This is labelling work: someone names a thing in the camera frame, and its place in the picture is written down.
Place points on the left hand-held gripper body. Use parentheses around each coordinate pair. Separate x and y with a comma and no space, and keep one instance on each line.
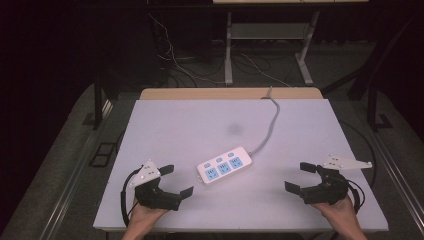
(156,196)

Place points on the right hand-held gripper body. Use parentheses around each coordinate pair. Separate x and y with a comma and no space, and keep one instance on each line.
(328,191)

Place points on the white power strip blue sockets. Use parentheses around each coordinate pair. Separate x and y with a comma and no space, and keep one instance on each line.
(224,165)

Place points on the person's left hand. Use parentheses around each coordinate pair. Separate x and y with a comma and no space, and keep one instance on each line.
(143,218)

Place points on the person's right hand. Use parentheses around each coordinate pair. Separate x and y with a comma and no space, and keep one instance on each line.
(340,216)

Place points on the white table cover board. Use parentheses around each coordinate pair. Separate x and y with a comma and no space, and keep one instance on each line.
(186,133)

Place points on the wooden table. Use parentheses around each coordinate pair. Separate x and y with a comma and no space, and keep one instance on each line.
(200,93)

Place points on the black metal stand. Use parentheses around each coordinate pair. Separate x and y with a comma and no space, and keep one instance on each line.
(97,100)
(373,106)

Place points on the black slanted stand leg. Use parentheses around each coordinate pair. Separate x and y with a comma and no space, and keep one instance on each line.
(366,63)

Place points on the black rectangular floor frame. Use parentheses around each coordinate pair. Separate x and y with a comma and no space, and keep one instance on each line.
(101,154)

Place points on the aluminium floor rail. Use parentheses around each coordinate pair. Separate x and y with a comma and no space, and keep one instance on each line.
(396,173)
(71,166)

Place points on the white metal desk frame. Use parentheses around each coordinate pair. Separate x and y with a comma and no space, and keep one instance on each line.
(266,31)

